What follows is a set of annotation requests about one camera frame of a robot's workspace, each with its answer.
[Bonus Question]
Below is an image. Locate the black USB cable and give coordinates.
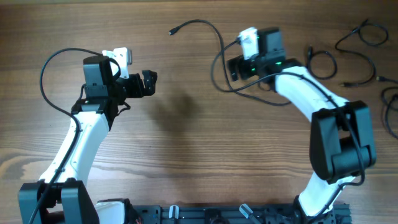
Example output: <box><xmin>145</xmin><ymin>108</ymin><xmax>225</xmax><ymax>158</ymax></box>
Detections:
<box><xmin>376</xmin><ymin>75</ymin><xmax>398</xmax><ymax>140</ymax></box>
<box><xmin>334</xmin><ymin>17</ymin><xmax>390</xmax><ymax>88</ymax></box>
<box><xmin>168</xmin><ymin>19</ymin><xmax>338</xmax><ymax>107</ymax></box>

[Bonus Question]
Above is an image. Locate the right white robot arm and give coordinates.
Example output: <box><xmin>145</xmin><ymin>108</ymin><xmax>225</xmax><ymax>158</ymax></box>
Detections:
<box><xmin>228</xmin><ymin>27</ymin><xmax>376</xmax><ymax>222</ymax></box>

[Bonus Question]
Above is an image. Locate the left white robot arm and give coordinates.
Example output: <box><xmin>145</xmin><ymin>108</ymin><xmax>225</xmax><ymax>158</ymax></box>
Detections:
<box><xmin>18</xmin><ymin>54</ymin><xmax>158</xmax><ymax>223</ymax></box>

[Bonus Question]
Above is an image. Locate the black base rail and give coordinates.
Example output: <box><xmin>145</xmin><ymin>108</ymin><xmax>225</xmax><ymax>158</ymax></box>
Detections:
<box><xmin>133</xmin><ymin>204</ymin><xmax>301</xmax><ymax>224</ymax></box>

